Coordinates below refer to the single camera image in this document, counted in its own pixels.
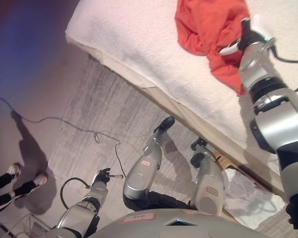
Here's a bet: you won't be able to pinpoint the orange cloth garment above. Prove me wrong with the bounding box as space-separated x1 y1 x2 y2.
174 0 252 97

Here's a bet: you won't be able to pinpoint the silver robot right leg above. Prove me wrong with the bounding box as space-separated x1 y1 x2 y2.
189 138 225 216

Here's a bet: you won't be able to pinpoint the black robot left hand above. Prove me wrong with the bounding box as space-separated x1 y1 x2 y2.
92 167 112 185

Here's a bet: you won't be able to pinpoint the beige upholstered bed frame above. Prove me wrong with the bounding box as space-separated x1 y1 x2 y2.
66 34 289 197

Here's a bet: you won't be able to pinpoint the silver robot leg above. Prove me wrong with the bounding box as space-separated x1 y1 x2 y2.
189 138 225 216
122 116 176 200

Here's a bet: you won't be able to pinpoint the robot torso and legs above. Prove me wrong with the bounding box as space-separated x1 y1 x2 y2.
46 59 298 238

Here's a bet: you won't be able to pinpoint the silver robot left leg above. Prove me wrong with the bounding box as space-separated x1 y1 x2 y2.
122 116 176 200

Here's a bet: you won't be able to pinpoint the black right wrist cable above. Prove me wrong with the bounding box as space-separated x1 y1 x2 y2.
262 37 298 93

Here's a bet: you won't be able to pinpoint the thin black floor cable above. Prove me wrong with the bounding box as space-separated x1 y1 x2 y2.
0 96 127 179

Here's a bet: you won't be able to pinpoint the person in black trousers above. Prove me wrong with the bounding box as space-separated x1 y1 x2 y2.
0 162 49 215

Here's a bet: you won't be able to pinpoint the cardboard basket box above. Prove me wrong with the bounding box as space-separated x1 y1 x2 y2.
212 148 289 197

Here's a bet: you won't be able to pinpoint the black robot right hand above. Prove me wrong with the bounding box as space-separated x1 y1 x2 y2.
218 13 277 56

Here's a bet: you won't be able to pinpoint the white textured blanket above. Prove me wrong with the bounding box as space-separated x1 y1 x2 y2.
65 0 298 175

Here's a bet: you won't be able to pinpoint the white cloth garment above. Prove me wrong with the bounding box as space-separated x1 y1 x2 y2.
223 168 287 229

